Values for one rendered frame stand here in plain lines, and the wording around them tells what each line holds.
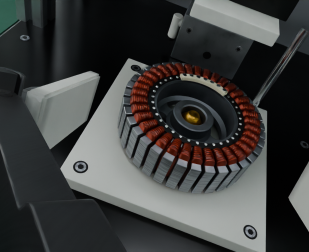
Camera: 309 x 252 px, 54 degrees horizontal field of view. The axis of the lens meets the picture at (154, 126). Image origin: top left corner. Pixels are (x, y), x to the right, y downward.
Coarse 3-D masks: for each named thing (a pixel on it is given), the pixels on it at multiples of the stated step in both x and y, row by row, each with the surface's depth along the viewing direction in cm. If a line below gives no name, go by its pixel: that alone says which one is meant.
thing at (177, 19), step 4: (176, 16) 32; (180, 16) 32; (172, 20) 33; (176, 20) 32; (180, 20) 32; (172, 24) 33; (176, 24) 33; (180, 24) 33; (172, 28) 33; (176, 28) 33; (168, 32) 34; (172, 32) 33; (176, 32) 33; (168, 36) 34; (172, 36) 34; (176, 36) 34; (172, 40) 34
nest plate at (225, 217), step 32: (128, 64) 30; (96, 128) 24; (96, 160) 22; (128, 160) 22; (256, 160) 26; (96, 192) 20; (128, 192) 21; (160, 192) 21; (224, 192) 23; (256, 192) 23; (192, 224) 20; (224, 224) 21; (256, 224) 22
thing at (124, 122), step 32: (160, 64) 25; (128, 96) 22; (160, 96) 24; (192, 96) 26; (224, 96) 25; (128, 128) 21; (160, 128) 20; (192, 128) 22; (224, 128) 25; (256, 128) 23; (160, 160) 21; (192, 160) 19; (224, 160) 20; (192, 192) 21
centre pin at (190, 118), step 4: (184, 112) 24; (188, 112) 23; (192, 112) 24; (196, 112) 24; (184, 116) 23; (188, 116) 23; (192, 116) 23; (196, 116) 23; (188, 120) 23; (192, 120) 23; (196, 120) 23; (200, 120) 24; (196, 124) 23; (200, 124) 24
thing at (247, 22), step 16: (208, 0) 20; (224, 0) 21; (240, 0) 21; (256, 0) 21; (272, 0) 20; (288, 0) 20; (192, 16) 20; (208, 16) 20; (224, 16) 20; (240, 16) 20; (256, 16) 21; (272, 16) 21; (288, 16) 21; (240, 32) 20; (256, 32) 20; (272, 32) 20
